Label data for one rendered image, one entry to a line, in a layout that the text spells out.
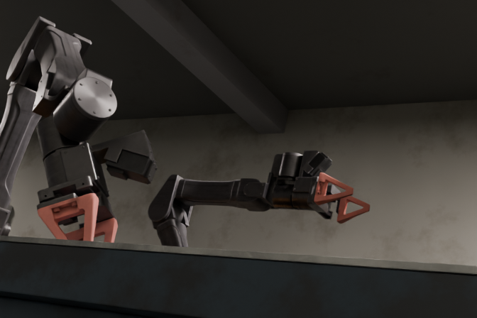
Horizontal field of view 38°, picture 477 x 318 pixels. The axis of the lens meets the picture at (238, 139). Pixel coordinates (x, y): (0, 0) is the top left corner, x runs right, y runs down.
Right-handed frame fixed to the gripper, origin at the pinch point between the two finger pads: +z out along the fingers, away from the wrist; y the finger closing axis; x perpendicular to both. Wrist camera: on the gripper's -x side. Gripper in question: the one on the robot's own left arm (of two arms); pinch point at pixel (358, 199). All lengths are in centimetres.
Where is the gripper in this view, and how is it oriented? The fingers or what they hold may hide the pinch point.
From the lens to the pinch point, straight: 150.2
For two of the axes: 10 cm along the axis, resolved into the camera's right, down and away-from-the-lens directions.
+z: 8.4, -0.1, -5.5
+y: 5.0, 4.2, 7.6
